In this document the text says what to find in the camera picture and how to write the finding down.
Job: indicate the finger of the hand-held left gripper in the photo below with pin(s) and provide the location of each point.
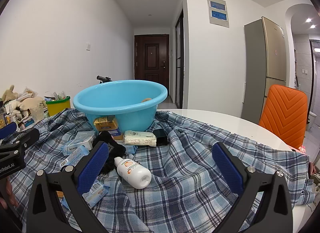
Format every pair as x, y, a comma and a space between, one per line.
7, 130
27, 136

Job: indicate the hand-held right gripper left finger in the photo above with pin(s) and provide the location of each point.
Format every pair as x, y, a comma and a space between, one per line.
93, 165

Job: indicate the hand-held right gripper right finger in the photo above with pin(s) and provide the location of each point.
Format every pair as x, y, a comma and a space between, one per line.
226, 170

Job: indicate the light blue tower-print box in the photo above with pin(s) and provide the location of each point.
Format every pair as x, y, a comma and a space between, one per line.
72, 148

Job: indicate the light blue wipes packet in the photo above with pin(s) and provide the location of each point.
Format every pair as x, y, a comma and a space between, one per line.
97, 194

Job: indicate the black scrunchie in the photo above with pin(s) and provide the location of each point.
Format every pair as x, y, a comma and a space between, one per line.
110, 140

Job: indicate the white bottle with orange print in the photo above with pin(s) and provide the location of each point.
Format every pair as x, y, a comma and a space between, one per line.
132, 173

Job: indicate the gold cigarette box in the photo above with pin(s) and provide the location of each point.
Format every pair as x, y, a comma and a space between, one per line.
106, 122

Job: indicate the light blue plastic basin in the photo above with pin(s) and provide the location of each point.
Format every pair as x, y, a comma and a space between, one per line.
112, 102

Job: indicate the person's left hand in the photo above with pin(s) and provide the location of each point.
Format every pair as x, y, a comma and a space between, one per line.
8, 193

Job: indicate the small light blue box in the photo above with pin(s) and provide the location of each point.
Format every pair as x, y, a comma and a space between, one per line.
75, 158

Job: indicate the clear glass cup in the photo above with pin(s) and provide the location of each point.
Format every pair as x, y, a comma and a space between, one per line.
37, 114

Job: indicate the silver-blue flat box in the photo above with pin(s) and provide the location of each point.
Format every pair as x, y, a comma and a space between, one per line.
85, 136

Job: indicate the beige plush toy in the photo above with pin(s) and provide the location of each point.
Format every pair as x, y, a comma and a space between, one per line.
31, 102

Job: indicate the blue plaid shirt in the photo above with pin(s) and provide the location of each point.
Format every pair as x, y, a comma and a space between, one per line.
187, 185

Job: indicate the yellow bin with green rim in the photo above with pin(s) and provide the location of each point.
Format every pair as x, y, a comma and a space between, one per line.
58, 107

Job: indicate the bundle of small sachets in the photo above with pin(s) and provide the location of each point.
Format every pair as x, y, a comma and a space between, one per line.
58, 95

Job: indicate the white tissue pack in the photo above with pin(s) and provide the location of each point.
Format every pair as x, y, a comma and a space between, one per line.
140, 137

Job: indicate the small black box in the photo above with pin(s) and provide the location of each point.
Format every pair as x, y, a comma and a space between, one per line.
162, 137

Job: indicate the small pink figurine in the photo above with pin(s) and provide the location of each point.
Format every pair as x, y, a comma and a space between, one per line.
302, 149

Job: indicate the orange chair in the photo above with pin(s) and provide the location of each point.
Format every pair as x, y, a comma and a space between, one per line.
282, 112

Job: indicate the tan round item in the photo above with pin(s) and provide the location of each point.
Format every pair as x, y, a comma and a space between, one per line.
146, 100

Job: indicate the black bicycle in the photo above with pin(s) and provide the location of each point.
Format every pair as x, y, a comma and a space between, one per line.
103, 78

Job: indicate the grey-gold refrigerator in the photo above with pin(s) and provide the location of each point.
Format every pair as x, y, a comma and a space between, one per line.
260, 67

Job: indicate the black-framed glass door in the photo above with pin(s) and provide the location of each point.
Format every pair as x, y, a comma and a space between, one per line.
179, 60

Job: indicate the dark brown entrance door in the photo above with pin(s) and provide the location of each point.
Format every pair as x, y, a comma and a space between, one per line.
151, 57

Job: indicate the wall electrical panel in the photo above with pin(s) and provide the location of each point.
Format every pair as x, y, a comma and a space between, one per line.
218, 11

